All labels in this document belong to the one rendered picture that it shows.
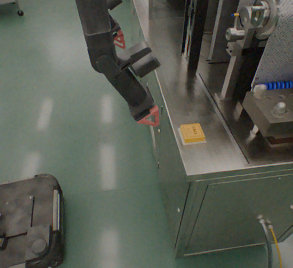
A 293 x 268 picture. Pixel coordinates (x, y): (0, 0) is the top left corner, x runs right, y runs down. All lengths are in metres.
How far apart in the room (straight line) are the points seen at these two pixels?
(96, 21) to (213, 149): 0.55
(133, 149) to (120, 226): 0.63
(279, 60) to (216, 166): 0.42
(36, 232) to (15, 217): 0.17
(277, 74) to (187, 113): 0.34
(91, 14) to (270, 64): 0.63
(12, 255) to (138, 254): 0.66
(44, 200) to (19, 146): 0.81
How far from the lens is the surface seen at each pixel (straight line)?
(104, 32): 0.49
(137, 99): 0.59
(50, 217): 1.49
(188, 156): 0.79
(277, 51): 0.90
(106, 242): 1.62
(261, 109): 0.83
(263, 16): 0.85
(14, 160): 2.17
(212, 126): 0.90
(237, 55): 0.92
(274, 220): 1.32
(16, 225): 1.52
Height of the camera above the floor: 1.51
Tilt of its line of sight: 43 degrees down
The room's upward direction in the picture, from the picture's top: straight up
